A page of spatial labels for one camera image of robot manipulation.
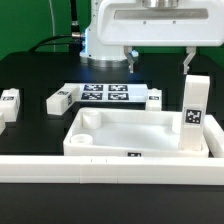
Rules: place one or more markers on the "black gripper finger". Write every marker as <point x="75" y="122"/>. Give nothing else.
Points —
<point x="191" y="52"/>

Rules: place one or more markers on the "white marker base plate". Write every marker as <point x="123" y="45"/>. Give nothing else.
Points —
<point x="109" y="92"/>

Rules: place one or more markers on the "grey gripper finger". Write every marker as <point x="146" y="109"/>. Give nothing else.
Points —
<point x="131" y="55"/>

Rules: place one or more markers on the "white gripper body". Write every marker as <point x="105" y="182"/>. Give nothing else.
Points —
<point x="134" y="23"/>

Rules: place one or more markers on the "white L-shaped fence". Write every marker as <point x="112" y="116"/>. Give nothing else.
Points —
<point x="109" y="169"/>

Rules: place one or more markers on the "white desk top tray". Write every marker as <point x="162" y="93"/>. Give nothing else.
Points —
<point x="127" y="133"/>

